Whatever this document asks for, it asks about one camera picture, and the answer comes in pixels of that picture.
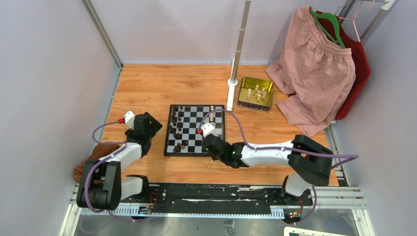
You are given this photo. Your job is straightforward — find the silver rack pole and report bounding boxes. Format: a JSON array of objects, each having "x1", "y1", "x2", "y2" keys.
[{"x1": 227, "y1": 0, "x2": 251, "y2": 88}]

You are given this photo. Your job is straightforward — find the black white chess board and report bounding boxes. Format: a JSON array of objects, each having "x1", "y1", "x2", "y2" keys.
[{"x1": 164, "y1": 104, "x2": 225, "y2": 157}]

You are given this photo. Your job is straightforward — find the pink wire hanger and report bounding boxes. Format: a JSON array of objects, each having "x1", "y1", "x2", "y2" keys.
[{"x1": 335, "y1": 0, "x2": 376, "y2": 42}]

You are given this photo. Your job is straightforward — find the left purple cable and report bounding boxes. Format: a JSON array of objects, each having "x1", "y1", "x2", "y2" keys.
[{"x1": 83, "y1": 121, "x2": 154, "y2": 223}]

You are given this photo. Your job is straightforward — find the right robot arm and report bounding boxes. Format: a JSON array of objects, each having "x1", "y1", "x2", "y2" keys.
[{"x1": 202, "y1": 134, "x2": 332, "y2": 206}]

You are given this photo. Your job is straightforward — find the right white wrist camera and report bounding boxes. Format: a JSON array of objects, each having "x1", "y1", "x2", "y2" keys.
[{"x1": 197, "y1": 123, "x2": 218, "y2": 138}]

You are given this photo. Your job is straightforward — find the yellow metal tin tray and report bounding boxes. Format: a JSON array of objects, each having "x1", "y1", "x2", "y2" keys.
[{"x1": 237, "y1": 76, "x2": 273, "y2": 112}]

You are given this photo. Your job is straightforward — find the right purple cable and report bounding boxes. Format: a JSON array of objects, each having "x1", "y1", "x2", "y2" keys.
[{"x1": 197, "y1": 109, "x2": 359, "y2": 225}]

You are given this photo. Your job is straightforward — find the brown crumpled cloth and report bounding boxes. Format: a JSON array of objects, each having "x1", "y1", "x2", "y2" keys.
[{"x1": 73, "y1": 143, "x2": 120, "y2": 184}]

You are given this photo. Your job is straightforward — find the red hanging garment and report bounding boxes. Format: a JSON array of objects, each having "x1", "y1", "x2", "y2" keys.
[{"x1": 335, "y1": 24, "x2": 371, "y2": 120}]

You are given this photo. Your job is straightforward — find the purple cable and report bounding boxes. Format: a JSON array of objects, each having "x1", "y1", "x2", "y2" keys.
[
  {"x1": 197, "y1": 109, "x2": 359, "y2": 225},
  {"x1": 83, "y1": 121, "x2": 154, "y2": 223}
]

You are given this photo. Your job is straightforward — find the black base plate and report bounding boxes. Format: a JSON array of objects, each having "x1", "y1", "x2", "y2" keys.
[{"x1": 121, "y1": 183, "x2": 313, "y2": 216}]

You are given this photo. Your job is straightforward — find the green clothes hanger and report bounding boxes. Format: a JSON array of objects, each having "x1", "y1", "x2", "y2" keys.
[{"x1": 309, "y1": 9, "x2": 346, "y2": 50}]

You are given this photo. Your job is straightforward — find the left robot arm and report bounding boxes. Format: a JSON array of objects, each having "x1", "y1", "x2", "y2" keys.
[{"x1": 76, "y1": 111, "x2": 162, "y2": 213}]

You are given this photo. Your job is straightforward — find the pink hanging garment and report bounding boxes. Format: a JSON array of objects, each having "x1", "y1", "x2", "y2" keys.
[{"x1": 266, "y1": 6, "x2": 356, "y2": 137}]

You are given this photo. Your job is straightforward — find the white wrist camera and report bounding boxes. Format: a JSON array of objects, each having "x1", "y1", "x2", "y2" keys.
[
  {"x1": 197, "y1": 123, "x2": 218, "y2": 138},
  {"x1": 118, "y1": 110, "x2": 135, "y2": 129}
]

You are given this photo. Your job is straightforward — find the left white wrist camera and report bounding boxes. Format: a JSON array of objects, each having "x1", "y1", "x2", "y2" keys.
[{"x1": 118, "y1": 110, "x2": 135, "y2": 129}]

